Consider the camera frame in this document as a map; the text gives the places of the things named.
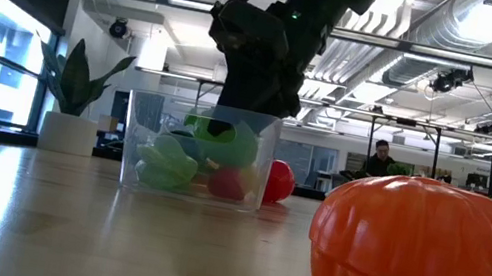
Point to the green toy starfruit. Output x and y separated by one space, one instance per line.
165 164

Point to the smooth green toy fruit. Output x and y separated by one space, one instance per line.
236 149

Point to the black dome camera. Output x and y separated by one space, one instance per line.
118 28

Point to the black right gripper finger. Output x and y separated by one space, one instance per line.
258 97

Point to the black camera on mount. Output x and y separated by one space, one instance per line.
449 81
488 128

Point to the black background station frame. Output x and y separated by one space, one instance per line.
207 83
406 122

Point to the yellow toy lemon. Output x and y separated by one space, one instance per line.
251 177

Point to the silver ventilation duct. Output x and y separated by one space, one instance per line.
448 26

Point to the red toy tomato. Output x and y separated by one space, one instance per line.
281 182

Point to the clear plastic tupperware container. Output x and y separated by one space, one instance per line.
131 138

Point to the potted plant white pot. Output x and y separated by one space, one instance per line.
68 134

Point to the red toy strawberry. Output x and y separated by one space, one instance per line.
227 184

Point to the person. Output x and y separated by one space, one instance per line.
379 165

